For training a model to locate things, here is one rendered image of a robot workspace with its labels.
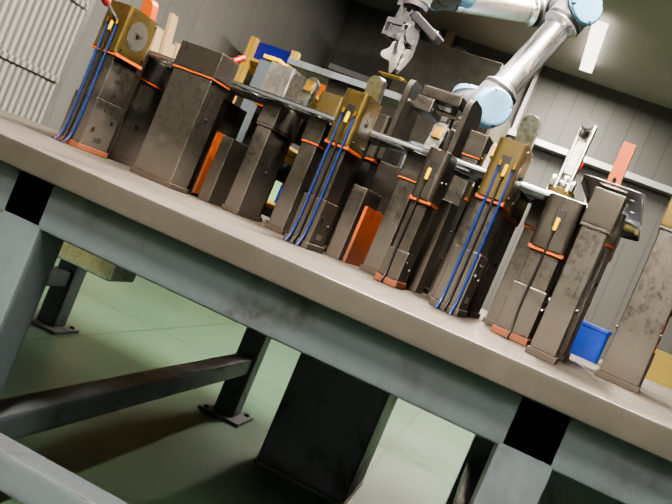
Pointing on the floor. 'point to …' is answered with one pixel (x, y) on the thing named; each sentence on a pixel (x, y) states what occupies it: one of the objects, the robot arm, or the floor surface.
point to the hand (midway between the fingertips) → (395, 71)
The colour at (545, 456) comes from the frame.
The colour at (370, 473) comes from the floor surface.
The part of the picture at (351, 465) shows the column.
